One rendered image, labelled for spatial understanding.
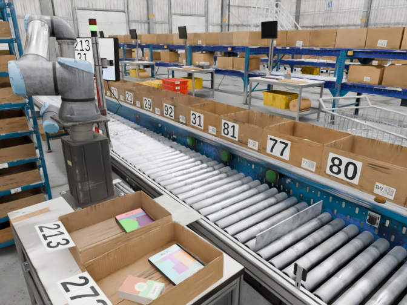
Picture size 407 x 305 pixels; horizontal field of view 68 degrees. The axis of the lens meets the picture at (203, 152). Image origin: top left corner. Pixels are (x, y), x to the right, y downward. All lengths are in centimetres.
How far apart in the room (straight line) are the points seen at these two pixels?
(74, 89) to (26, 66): 20
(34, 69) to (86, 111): 27
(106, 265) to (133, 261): 11
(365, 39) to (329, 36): 72
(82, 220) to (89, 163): 29
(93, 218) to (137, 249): 34
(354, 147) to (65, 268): 151
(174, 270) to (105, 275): 24
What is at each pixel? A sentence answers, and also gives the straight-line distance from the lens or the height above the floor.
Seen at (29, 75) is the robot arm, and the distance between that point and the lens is 150.
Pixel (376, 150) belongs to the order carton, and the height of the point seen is 99.
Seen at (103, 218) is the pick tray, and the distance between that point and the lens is 148.
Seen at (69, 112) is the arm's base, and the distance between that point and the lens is 152.
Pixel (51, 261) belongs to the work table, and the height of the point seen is 75.
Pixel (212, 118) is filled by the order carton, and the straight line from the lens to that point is 214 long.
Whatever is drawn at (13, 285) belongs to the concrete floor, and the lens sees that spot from 253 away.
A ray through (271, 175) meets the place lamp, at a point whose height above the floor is 82.
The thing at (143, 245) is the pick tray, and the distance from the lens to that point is 121.
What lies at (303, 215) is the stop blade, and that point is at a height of 78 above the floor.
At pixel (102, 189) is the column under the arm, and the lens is 164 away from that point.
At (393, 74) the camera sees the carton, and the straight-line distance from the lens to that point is 601.
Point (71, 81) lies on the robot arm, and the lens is 149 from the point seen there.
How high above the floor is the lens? 153
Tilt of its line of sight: 21 degrees down
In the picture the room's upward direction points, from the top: straight up
